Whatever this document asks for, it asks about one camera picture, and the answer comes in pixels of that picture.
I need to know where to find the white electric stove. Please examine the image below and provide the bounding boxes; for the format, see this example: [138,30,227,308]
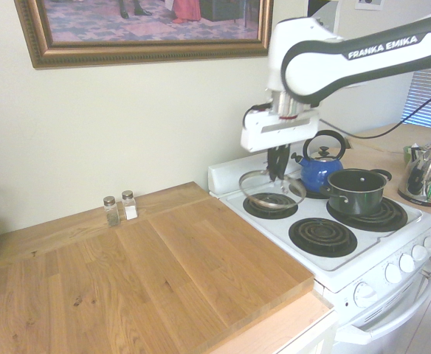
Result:
[207,147,431,354]

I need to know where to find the gold framed painting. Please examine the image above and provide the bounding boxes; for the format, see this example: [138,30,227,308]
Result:
[14,0,275,69]

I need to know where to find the white oven door handle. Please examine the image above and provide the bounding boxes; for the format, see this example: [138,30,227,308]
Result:
[333,272,431,344]

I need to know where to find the black cooking pot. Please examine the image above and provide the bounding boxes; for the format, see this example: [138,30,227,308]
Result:
[319,168,393,217]

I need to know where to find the blue tea kettle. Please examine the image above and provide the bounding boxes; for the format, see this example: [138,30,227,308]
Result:
[294,129,348,195]

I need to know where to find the glass pepper shaker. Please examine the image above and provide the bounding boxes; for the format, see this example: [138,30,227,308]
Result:
[103,196,120,227]

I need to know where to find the small black coil burner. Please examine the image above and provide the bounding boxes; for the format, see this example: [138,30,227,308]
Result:
[242,191,299,219]
[288,217,359,258]

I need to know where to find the black cable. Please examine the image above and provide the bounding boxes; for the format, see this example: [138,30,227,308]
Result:
[320,84,431,139]

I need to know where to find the white paper on wall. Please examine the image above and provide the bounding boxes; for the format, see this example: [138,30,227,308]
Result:
[354,0,385,10]

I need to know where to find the large black coil burner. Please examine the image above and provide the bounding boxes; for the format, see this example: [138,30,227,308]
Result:
[325,195,409,233]

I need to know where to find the white window blinds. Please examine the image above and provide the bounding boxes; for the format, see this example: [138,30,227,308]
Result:
[403,65,431,132]

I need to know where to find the large white oven knob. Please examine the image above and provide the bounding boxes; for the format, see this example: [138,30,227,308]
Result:
[353,282,377,309]

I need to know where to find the glass pot lid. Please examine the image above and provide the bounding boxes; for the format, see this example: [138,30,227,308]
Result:
[238,169,308,211]

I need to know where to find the wooden butcher block board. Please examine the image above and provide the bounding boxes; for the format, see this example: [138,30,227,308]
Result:
[0,180,316,354]

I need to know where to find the stainless steel electric kettle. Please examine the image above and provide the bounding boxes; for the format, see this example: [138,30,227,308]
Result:
[397,136,431,207]

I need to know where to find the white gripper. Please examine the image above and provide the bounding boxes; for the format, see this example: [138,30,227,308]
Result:
[240,109,320,181]

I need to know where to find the glass salt shaker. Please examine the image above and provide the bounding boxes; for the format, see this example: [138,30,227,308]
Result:
[121,190,138,221]

